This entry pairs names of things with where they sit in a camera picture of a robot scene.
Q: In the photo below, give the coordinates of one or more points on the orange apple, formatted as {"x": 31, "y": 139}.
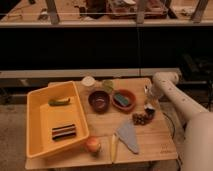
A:
{"x": 93, "y": 144}

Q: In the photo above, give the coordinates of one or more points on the terracotta bowl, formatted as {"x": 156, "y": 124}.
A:
{"x": 127, "y": 94}

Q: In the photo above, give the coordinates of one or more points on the yellow plastic tray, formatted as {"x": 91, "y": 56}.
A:
{"x": 42, "y": 118}

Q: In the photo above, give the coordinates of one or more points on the grey cloth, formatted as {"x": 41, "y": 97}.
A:
{"x": 126, "y": 133}

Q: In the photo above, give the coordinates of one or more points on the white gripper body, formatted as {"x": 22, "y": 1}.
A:
{"x": 153, "y": 93}

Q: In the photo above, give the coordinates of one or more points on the white cup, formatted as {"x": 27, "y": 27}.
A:
{"x": 88, "y": 81}

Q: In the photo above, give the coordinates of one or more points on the green pepper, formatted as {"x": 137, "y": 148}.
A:
{"x": 53, "y": 102}

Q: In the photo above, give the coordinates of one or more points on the striped cloth roll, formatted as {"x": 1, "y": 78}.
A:
{"x": 64, "y": 131}

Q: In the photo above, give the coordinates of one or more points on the yellow banana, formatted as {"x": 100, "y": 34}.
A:
{"x": 113, "y": 148}

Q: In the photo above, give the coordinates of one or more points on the white handled dish brush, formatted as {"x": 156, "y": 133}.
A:
{"x": 148, "y": 107}

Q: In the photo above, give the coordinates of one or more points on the teal sponge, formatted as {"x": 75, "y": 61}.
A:
{"x": 121, "y": 99}

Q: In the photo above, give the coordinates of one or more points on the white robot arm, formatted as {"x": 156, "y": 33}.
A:
{"x": 198, "y": 144}

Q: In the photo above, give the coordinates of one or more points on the green leafy vegetable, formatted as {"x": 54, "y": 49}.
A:
{"x": 107, "y": 86}

